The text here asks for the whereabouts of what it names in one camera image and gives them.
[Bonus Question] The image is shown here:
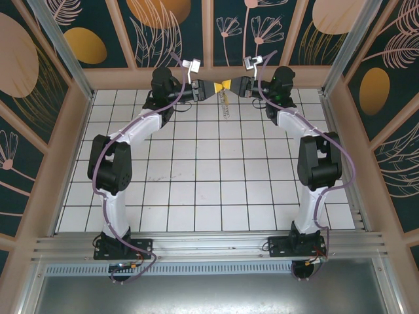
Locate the grey metal sheet panel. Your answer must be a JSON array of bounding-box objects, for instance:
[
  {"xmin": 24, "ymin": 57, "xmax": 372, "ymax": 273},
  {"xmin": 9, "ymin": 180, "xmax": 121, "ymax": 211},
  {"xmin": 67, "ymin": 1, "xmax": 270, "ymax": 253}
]
[{"xmin": 32, "ymin": 258, "xmax": 393, "ymax": 314}]

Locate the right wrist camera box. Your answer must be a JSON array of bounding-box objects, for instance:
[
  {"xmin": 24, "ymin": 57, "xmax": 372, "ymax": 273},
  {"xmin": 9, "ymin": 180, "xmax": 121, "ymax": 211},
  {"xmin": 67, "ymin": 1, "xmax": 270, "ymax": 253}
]
[{"xmin": 243, "ymin": 54, "xmax": 264, "ymax": 80}]

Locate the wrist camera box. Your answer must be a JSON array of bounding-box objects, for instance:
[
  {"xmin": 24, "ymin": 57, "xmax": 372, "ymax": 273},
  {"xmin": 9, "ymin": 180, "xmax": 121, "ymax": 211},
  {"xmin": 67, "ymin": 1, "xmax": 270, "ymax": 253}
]
[
  {"xmin": 181, "ymin": 58, "xmax": 202, "ymax": 83},
  {"xmin": 243, "ymin": 54, "xmax": 264, "ymax": 80}
]

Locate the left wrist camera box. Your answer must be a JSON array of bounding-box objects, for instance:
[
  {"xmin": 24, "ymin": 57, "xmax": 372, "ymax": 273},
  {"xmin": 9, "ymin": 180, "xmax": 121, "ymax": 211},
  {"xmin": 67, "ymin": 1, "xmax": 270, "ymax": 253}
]
[{"xmin": 181, "ymin": 58, "xmax": 202, "ymax": 83}]

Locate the aluminium side rail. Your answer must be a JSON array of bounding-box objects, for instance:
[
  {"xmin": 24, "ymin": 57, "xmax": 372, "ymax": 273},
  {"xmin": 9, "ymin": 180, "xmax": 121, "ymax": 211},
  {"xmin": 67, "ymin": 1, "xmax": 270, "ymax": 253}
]
[{"xmin": 319, "ymin": 91, "xmax": 374, "ymax": 233}]

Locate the aluminium corner post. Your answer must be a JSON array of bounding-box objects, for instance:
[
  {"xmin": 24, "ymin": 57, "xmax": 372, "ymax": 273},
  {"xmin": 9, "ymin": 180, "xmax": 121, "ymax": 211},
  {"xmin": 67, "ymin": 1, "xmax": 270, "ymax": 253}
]
[
  {"xmin": 32, "ymin": 0, "xmax": 96, "ymax": 101},
  {"xmin": 321, "ymin": 0, "xmax": 384, "ymax": 96}
]

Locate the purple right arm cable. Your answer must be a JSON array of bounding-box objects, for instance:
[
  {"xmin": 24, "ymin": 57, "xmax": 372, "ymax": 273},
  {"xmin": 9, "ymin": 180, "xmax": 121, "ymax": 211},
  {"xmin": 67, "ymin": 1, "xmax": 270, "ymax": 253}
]
[{"xmin": 257, "ymin": 51, "xmax": 357, "ymax": 281}]

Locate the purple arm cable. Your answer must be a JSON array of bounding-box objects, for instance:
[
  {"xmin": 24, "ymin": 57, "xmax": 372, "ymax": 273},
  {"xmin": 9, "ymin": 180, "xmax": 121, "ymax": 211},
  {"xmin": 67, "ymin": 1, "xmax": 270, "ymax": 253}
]
[
  {"xmin": 91, "ymin": 51, "xmax": 194, "ymax": 285},
  {"xmin": 257, "ymin": 51, "xmax": 357, "ymax": 281}
]

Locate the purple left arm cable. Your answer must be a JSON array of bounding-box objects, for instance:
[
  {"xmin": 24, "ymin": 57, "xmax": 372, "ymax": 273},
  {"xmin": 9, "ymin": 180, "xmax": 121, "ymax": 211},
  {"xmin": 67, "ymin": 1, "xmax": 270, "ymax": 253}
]
[{"xmin": 91, "ymin": 51, "xmax": 194, "ymax": 285}]

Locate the aluminium mounting rail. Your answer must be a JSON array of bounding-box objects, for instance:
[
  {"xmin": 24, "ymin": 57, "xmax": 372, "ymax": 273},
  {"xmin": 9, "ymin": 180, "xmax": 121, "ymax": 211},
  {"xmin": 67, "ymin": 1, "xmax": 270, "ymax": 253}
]
[{"xmin": 31, "ymin": 230, "xmax": 391, "ymax": 262}]

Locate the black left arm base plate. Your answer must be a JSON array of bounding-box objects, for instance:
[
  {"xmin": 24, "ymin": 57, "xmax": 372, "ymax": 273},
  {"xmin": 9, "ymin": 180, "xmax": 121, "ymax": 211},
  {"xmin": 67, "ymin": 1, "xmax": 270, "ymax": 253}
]
[{"xmin": 94, "ymin": 234, "xmax": 155, "ymax": 261}]

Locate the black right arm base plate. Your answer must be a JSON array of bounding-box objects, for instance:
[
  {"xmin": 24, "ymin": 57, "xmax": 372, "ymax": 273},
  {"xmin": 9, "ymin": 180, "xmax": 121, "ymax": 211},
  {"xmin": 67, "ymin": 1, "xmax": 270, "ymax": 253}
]
[{"xmin": 266, "ymin": 234, "xmax": 328, "ymax": 260}]

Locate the slotted grey cable duct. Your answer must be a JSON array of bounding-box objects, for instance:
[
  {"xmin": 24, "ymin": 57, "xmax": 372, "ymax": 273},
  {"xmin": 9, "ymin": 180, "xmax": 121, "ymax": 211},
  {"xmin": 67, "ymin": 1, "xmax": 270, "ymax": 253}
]
[{"xmin": 44, "ymin": 263, "xmax": 383, "ymax": 276}]

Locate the black semicircular bracket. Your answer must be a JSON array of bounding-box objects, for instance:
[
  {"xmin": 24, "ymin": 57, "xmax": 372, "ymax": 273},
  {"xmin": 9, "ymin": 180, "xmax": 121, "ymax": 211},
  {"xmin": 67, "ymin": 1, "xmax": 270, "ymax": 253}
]
[
  {"xmin": 109, "ymin": 270, "xmax": 132, "ymax": 285},
  {"xmin": 290, "ymin": 261, "xmax": 316, "ymax": 281}
]

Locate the aluminium frame strut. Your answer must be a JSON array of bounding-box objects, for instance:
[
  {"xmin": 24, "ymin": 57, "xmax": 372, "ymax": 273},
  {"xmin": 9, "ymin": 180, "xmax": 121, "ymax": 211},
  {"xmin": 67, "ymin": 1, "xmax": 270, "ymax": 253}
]
[
  {"xmin": 18, "ymin": 263, "xmax": 46, "ymax": 314},
  {"xmin": 376, "ymin": 250, "xmax": 405, "ymax": 314}
]

